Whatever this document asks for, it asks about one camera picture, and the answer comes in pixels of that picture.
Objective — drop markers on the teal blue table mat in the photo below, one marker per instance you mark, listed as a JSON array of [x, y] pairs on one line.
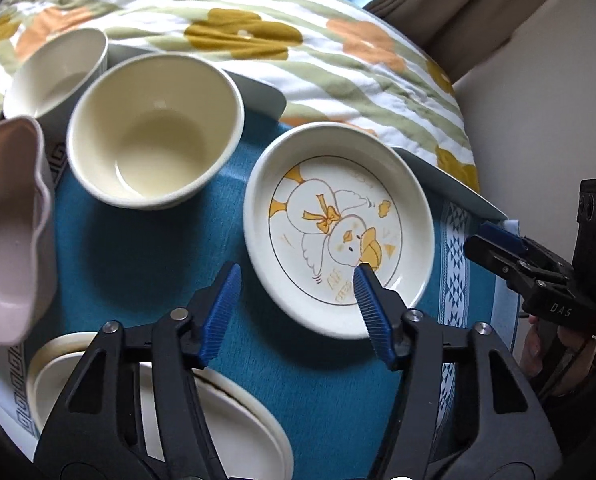
[[331, 396]]

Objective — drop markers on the cream round bowl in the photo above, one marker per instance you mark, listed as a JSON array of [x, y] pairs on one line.
[[154, 130]]

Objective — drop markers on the small duck pattern plate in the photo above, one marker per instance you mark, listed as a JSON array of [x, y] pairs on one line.
[[323, 199]]

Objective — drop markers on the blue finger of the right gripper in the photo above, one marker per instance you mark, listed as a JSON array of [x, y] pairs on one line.
[[503, 234]]

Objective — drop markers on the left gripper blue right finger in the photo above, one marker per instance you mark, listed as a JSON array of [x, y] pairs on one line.
[[382, 311]]

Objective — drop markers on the small cream bowl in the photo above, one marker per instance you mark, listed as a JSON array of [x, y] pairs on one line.
[[50, 82]]

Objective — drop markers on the cream plate with yellow pattern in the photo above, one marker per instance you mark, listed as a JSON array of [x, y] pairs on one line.
[[283, 439]]

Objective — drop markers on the pink square handled dish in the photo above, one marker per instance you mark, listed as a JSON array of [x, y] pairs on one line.
[[28, 261]]

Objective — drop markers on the floral quilt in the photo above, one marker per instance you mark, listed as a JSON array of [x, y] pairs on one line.
[[331, 59]]

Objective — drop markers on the person's right hand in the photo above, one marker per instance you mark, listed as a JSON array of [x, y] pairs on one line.
[[556, 360]]

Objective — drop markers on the large white plate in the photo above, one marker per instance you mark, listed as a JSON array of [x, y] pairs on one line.
[[218, 419]]

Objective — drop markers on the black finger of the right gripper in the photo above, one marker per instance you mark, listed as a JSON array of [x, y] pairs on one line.
[[500, 256]]

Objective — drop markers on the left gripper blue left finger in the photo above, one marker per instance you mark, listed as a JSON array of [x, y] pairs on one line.
[[211, 310]]

